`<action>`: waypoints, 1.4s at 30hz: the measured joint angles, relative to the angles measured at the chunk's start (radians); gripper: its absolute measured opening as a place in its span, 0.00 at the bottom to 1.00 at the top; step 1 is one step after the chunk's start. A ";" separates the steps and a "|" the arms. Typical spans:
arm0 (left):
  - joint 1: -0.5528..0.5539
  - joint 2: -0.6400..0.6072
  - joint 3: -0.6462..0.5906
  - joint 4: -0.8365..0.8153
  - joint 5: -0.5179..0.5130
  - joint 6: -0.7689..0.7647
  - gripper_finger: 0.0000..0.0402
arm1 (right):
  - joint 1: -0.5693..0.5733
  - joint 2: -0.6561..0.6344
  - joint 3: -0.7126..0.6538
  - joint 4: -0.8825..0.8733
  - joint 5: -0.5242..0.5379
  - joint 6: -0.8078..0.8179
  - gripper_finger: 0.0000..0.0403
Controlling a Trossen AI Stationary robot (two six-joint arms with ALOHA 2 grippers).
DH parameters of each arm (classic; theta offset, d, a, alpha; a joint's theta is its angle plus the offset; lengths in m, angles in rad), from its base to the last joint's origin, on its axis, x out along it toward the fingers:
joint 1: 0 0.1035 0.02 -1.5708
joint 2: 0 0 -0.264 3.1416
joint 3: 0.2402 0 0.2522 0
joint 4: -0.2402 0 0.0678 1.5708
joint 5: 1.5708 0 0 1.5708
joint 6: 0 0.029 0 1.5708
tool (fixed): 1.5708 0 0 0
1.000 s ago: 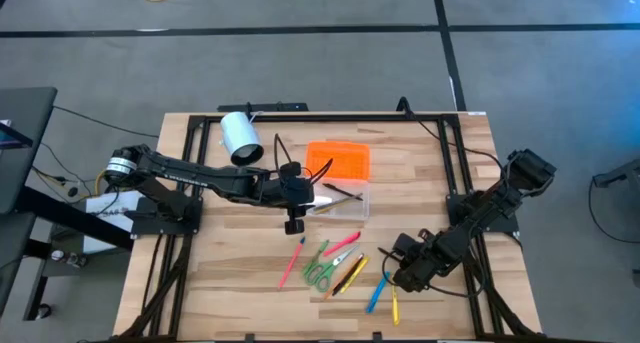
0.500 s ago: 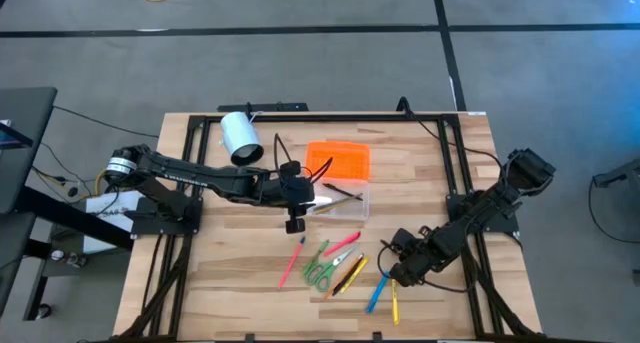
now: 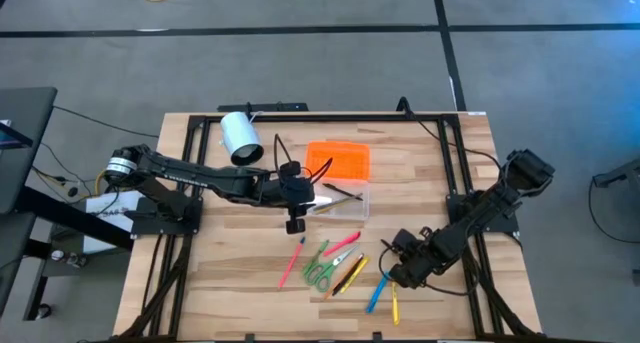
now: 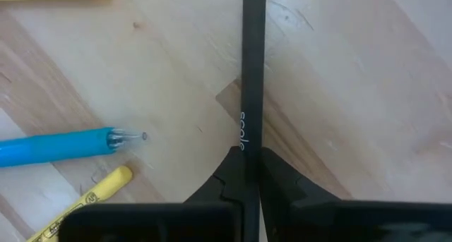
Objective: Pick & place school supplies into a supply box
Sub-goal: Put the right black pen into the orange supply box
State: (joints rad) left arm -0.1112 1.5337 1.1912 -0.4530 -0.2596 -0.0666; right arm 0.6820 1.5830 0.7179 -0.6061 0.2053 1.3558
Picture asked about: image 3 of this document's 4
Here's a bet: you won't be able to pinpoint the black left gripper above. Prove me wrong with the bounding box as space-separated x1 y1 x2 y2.
257 160 317 236

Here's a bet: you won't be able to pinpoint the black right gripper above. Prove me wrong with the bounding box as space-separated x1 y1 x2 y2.
388 227 451 290

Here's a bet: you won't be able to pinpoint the yellow pencil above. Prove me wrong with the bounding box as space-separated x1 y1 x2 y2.
312 197 354 216

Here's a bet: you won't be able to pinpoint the black pen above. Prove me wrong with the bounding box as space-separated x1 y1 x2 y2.
322 182 359 198
329 185 365 202

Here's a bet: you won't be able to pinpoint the grey pen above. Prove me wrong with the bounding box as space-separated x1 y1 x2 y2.
319 195 357 210

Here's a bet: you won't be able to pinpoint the blue pen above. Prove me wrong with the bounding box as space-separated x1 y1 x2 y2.
365 271 392 315

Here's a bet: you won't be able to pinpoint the yellow pen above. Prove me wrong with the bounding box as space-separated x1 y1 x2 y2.
390 281 402 327

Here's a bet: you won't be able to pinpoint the orange plastic box lid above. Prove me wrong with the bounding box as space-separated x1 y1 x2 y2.
304 140 372 182

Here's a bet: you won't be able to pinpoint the green pen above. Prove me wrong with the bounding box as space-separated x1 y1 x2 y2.
301 239 330 279

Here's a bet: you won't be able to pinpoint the pink pencil blue eraser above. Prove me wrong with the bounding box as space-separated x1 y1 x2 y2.
277 236 307 290

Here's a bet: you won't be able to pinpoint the clear plastic supply box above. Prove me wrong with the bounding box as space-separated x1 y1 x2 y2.
304 178 371 222

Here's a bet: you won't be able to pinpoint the black marker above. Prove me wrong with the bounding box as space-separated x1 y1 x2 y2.
331 257 365 298

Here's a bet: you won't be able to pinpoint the pink highlighter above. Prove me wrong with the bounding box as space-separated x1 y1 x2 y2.
322 230 362 258

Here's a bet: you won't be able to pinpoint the green handled scissors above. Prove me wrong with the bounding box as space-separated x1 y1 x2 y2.
302 244 359 294

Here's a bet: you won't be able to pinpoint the orange pencil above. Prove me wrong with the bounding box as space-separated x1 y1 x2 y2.
321 253 365 303

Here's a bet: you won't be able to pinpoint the white box with print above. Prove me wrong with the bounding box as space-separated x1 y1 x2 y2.
81 189 147 255

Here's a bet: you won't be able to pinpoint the black power strip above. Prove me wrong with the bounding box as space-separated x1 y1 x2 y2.
216 101 310 114

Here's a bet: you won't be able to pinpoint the black desk leg beam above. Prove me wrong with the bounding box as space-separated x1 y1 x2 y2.
14 185 135 252

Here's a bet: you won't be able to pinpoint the grey chair leg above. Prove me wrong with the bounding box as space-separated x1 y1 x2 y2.
591 157 640 189

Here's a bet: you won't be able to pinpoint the black desk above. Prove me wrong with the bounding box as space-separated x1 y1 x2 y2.
0 86 59 215

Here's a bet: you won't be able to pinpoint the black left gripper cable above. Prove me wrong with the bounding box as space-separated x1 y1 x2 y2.
272 132 334 184

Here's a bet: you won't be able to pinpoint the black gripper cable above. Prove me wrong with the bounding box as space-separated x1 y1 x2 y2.
379 238 481 298
272 132 334 184

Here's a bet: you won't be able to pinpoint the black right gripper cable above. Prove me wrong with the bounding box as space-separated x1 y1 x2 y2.
379 238 481 298

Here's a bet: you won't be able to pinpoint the black metal table frame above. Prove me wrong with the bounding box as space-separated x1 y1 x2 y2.
117 112 544 343

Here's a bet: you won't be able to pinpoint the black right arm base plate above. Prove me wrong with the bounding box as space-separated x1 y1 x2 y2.
445 191 521 235

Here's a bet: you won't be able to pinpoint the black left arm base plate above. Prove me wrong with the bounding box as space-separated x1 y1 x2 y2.
124 195 205 237

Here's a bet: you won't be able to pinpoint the black power cable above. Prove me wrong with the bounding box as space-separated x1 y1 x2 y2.
396 96 504 172

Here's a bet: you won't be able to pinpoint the black floor cable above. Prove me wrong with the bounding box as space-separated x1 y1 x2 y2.
587 175 640 245

